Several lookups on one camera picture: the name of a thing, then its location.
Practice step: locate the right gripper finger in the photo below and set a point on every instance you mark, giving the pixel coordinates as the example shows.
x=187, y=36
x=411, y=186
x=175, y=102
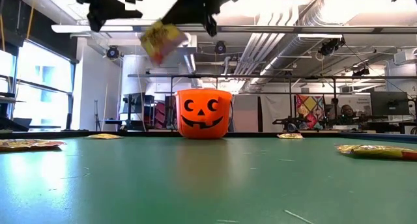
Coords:
x=189, y=20
x=182, y=12

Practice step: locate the white ceiling unit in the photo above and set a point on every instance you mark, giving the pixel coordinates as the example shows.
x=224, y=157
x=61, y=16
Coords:
x=192, y=43

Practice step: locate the large black framed window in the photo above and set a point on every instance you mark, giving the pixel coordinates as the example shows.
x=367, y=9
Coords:
x=42, y=71

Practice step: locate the black pipe rack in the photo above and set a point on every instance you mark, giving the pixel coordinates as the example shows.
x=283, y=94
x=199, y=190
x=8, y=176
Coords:
x=277, y=77

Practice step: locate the orange pumpkin face bucket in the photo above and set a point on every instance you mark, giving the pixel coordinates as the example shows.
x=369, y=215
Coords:
x=224, y=120

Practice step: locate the white partition panel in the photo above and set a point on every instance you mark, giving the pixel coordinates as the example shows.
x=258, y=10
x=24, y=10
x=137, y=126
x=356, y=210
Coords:
x=247, y=113

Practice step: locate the black ceiling spotlight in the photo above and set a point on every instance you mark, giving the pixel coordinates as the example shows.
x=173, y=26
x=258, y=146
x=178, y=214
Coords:
x=360, y=71
x=330, y=45

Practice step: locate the green table mat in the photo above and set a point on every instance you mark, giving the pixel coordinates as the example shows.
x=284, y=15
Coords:
x=208, y=185

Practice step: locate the person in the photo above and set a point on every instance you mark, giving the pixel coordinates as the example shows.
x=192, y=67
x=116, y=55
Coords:
x=347, y=111

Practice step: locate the black computer monitor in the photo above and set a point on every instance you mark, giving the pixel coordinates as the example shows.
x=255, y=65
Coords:
x=389, y=103

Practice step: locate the round black ceiling camera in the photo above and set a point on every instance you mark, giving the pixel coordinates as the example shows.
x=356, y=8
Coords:
x=112, y=51
x=220, y=47

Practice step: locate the silver ventilation duct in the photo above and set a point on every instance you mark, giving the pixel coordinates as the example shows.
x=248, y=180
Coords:
x=293, y=41

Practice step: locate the colourful patchwork wall hanging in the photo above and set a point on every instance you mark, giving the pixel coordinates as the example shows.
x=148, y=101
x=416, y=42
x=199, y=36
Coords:
x=309, y=108

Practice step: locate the white wall sign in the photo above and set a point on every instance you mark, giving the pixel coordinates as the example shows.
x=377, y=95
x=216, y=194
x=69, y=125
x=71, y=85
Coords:
x=361, y=102

